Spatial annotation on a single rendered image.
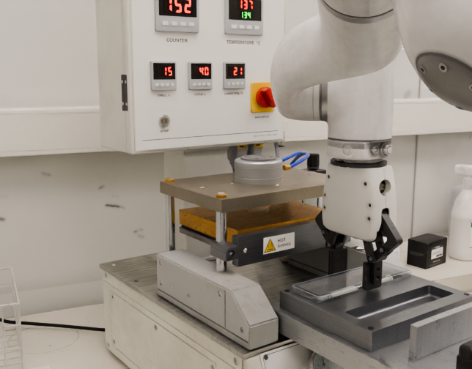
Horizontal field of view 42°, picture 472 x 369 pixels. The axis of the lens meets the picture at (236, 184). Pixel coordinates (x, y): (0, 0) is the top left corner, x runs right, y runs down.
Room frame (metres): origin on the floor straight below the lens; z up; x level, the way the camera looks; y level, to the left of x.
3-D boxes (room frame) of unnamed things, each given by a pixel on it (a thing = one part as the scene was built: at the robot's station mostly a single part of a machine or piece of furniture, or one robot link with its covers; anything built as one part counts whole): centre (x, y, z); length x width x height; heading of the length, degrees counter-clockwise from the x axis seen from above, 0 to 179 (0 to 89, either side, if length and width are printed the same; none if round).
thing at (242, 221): (0.99, -0.04, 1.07); 0.22 x 0.17 x 0.10; 126
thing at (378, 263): (0.78, -0.19, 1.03); 0.03 x 0.03 x 0.07; 35
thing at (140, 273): (1.02, -0.02, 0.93); 0.46 x 0.35 x 0.01; 36
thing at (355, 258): (1.01, -0.19, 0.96); 0.26 x 0.05 x 0.07; 36
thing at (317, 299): (0.81, -0.16, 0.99); 0.18 x 0.06 x 0.02; 126
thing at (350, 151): (0.81, -0.17, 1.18); 0.09 x 0.08 x 0.03; 35
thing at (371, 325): (0.78, -0.19, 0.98); 0.20 x 0.17 x 0.03; 126
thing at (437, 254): (1.52, -0.49, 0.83); 0.09 x 0.06 x 0.07; 129
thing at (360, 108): (0.81, -0.16, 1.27); 0.09 x 0.08 x 0.13; 78
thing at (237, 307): (0.85, 0.04, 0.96); 0.25 x 0.05 x 0.07; 36
